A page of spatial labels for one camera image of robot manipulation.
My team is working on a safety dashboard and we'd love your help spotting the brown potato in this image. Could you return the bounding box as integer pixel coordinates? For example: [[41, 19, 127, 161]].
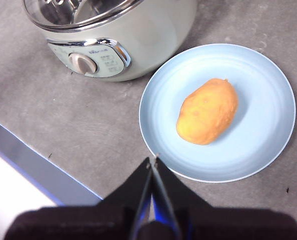
[[175, 77, 240, 146]]

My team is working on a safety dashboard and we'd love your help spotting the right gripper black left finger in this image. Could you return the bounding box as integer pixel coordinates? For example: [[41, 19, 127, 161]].
[[4, 156, 154, 240]]

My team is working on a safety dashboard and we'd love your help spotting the pale green electric steamer pot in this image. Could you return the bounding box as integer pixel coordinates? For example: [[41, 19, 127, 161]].
[[22, 0, 198, 83]]

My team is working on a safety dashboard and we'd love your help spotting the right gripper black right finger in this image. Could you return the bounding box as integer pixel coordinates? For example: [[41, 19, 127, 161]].
[[152, 156, 297, 240]]

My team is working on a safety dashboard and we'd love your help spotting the blue round plate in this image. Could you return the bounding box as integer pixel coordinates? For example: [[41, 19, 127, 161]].
[[138, 43, 297, 184]]

